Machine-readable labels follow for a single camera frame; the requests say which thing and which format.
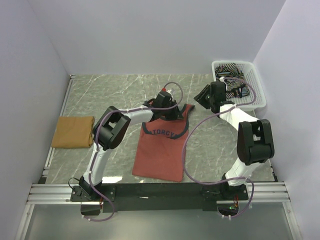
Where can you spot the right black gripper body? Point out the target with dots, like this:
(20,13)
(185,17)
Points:
(212,99)

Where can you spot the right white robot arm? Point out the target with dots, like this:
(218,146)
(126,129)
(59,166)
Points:
(255,143)

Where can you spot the striped multicolour tank top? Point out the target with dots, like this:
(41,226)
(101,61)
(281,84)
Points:
(234,80)

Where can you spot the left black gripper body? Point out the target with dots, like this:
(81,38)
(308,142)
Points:
(170,114)

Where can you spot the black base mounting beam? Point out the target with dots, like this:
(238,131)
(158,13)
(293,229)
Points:
(119,197)

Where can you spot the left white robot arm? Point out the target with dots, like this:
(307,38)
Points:
(111,128)

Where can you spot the white plastic laundry basket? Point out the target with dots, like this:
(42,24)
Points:
(251,77)

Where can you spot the rust red tank top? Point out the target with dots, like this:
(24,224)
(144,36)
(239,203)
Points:
(159,149)

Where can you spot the tan ribbed tank top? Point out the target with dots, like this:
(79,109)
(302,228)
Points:
(73,132)

